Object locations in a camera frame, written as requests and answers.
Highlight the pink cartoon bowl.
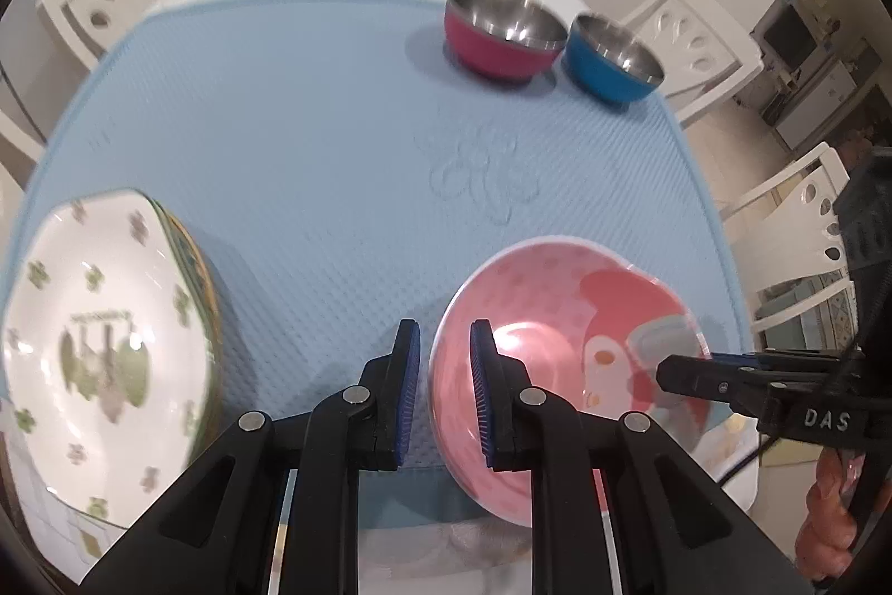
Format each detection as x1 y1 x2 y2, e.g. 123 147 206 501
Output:
429 236 709 525

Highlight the blue steel bowl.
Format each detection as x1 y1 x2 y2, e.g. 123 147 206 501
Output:
564 13 665 105

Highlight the pink steel bowl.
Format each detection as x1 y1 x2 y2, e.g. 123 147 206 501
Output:
444 0 570 83

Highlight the right hand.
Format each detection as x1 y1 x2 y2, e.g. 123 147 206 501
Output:
794 448 865 582

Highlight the white chair near right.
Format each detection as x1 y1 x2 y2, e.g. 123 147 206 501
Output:
720 142 854 335

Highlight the white chair far right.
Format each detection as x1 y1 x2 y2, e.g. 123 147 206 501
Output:
622 0 764 128

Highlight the light blue table mat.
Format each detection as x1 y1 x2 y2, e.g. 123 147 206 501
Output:
2 0 754 529

